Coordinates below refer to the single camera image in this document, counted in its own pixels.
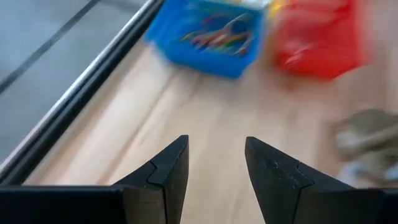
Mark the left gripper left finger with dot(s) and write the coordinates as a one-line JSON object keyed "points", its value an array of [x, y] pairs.
{"points": [[168, 174]]}

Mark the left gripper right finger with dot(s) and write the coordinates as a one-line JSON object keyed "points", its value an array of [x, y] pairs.
{"points": [[280, 180]]}

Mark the blue plastic basket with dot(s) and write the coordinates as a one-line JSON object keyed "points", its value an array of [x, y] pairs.
{"points": [[202, 65]]}

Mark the green rubber band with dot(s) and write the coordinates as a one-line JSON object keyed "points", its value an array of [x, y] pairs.
{"points": [[230, 46]]}

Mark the red rubber band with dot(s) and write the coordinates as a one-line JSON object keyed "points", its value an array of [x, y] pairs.
{"points": [[211, 37]]}

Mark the large tan rubber band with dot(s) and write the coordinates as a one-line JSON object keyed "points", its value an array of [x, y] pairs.
{"points": [[228, 23]]}

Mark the yellow plastic basket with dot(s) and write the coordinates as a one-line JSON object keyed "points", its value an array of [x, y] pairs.
{"points": [[276, 7]]}

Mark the red plastic basket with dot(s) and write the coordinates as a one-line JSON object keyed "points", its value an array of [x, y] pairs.
{"points": [[320, 46]]}

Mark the black metal table frame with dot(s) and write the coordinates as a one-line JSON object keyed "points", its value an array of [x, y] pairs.
{"points": [[81, 99]]}

